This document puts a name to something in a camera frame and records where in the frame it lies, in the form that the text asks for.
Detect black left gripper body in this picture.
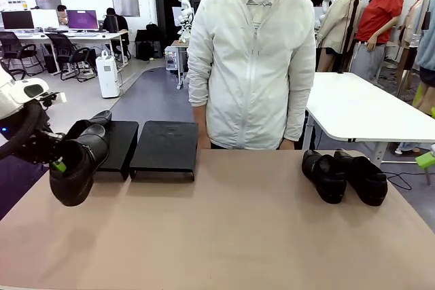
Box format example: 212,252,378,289
18,124,65,166

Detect black leather shoe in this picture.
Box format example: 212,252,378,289
301,149,348,205
333,149,389,207
65,109,113,141
49,124,110,208

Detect person's right forearm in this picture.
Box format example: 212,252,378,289
192,103,207,137

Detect black shoe stand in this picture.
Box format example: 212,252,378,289
92,120,140,181
128,120,200,182

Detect person's right hand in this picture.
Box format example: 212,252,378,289
196,132,211,151

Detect black office chair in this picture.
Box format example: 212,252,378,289
0,60,28,82
0,31,45,75
46,33,81,80

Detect white air purifier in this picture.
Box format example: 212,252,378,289
94,50,122,100

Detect long white office desk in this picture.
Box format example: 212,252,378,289
0,31,130,75

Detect white backed computer monitor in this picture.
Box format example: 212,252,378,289
31,9,60,31

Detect monitor with purple screen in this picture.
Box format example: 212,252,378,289
66,10,99,32

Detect seated office worker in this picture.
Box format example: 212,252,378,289
56,3,71,30

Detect black computer monitor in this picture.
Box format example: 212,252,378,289
1,10,35,32

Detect black storage boxes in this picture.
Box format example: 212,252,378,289
135,29,163,61

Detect seated worker black shirt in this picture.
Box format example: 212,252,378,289
101,7,130,35

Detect lit computer case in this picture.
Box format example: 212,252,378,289
164,46,180,73

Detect small wooden top table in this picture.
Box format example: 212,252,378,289
169,40,191,90

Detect person in white jacket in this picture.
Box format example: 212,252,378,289
186,0,317,151

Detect large white table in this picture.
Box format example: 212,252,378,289
304,71,435,168

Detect mannequin in beige coat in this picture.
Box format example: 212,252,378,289
315,0,364,73

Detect black tripod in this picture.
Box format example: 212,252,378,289
338,0,364,75

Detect mannequin in red shirt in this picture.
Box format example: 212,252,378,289
349,0,405,84

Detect light green stool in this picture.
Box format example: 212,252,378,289
415,152,435,170

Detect blue grey hanging garment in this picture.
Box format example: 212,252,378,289
416,11,435,70

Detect metal clothes rack pole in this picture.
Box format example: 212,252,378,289
408,0,435,48

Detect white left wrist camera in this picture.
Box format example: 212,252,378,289
39,91,68,107

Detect black floor cable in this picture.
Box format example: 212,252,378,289
385,169,430,191

